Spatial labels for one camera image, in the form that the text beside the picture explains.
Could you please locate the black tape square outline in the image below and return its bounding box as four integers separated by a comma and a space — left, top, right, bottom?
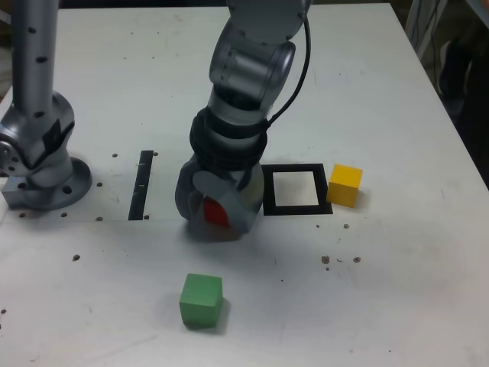
261, 163, 334, 217

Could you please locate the pale hanging cloth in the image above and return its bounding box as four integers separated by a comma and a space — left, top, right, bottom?
403, 0, 452, 72

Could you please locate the black tape strip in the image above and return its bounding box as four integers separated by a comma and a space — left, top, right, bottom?
128, 150, 154, 222

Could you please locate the green cube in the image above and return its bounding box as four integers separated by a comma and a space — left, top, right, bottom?
179, 272, 224, 329

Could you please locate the red cube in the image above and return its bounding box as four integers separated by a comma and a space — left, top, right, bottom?
202, 197, 230, 229

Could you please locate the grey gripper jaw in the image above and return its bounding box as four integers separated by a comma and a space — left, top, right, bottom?
174, 156, 206, 221
193, 167, 265, 236

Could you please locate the black cable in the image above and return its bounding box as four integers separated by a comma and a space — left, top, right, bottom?
261, 15, 313, 131

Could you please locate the yellow cube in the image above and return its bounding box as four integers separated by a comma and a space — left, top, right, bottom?
326, 163, 364, 209

